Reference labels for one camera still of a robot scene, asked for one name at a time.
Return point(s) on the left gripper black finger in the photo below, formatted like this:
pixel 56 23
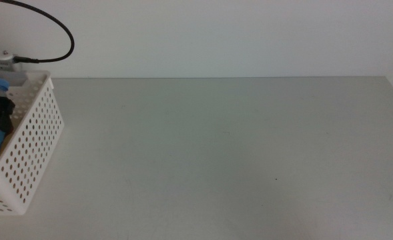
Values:
pixel 5 111

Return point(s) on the white perforated plastic basket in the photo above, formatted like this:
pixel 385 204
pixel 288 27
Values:
pixel 32 133

